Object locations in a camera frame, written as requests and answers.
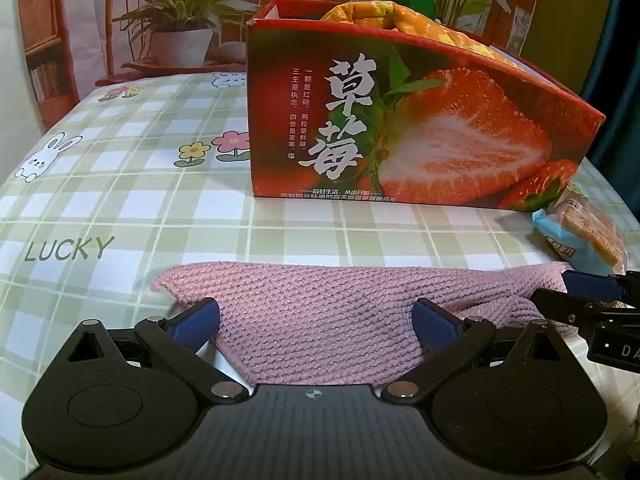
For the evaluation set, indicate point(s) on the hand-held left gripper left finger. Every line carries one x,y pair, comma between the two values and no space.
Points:
196,324

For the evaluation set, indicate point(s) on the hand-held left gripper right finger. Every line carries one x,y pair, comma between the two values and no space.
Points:
436,327

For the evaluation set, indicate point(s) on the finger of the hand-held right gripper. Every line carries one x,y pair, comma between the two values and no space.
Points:
592,286
560,305

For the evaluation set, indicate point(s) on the pink knitted cloth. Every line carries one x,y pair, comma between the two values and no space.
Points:
325,305

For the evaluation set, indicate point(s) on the red strawberry print cardboard box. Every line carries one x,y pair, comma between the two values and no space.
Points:
450,125

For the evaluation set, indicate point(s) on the blue bread snack packet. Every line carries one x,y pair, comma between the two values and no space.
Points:
585,230

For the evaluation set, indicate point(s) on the green checked bunny tablecloth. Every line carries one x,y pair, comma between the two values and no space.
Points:
125,210

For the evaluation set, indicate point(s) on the teal blue curtain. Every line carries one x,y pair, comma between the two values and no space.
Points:
607,60

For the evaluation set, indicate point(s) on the orange yellow quilted cloth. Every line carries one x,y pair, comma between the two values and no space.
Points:
400,17

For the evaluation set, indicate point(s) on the printed room scene backdrop cloth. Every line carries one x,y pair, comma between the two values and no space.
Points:
90,20

